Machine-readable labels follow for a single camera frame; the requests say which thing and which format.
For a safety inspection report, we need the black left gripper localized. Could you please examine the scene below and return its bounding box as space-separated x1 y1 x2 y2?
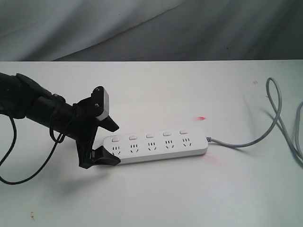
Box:
68 98 121 169

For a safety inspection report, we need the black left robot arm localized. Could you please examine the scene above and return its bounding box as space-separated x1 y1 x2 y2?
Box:
0 73 121 169

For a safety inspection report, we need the white five-outlet power strip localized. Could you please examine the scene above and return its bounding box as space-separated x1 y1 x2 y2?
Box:
103 128 208 165

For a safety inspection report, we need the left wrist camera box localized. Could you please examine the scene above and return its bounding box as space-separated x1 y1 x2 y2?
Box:
90 86 109 121

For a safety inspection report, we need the grey power cable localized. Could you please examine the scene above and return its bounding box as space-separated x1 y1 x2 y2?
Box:
206 77 303 165

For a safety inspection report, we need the grey backdrop cloth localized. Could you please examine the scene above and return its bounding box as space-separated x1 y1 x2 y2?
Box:
0 0 303 61

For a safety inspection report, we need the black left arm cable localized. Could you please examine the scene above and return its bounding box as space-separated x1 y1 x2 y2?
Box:
0 104 79 184

